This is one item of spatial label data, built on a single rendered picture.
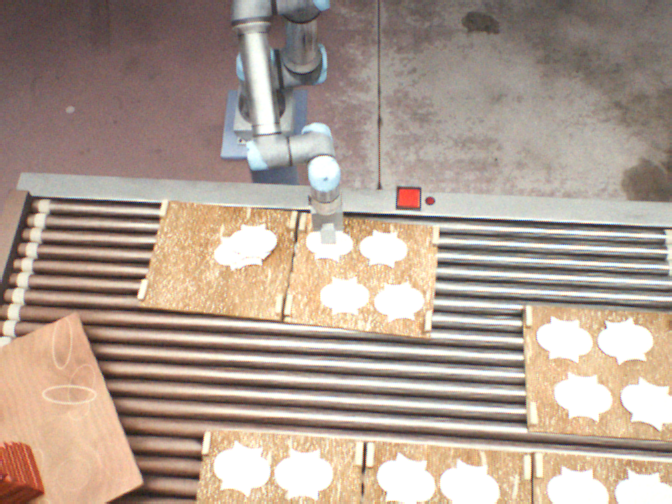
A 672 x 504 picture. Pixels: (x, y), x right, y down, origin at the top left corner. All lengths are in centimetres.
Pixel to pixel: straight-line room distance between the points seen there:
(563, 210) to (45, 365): 152
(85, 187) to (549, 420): 152
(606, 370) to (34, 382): 149
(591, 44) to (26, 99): 277
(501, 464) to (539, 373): 27
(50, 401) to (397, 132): 211
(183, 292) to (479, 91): 204
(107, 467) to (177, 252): 65
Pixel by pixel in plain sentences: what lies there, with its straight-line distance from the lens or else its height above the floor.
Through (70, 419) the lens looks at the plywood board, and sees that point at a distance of 202.
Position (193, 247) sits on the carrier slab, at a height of 94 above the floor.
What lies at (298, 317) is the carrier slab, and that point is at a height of 94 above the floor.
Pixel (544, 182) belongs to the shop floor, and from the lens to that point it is 348.
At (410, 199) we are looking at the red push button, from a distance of 226.
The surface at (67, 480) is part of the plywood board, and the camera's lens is 198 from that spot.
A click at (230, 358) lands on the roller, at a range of 209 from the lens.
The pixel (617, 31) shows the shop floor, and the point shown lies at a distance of 412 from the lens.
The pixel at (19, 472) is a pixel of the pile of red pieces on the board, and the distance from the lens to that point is 190.
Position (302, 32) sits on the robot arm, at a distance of 206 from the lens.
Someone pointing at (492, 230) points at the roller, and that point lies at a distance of 225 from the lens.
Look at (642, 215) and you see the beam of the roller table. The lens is 239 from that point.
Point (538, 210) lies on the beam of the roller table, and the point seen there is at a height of 92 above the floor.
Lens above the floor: 287
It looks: 64 degrees down
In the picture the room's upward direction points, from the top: 4 degrees counter-clockwise
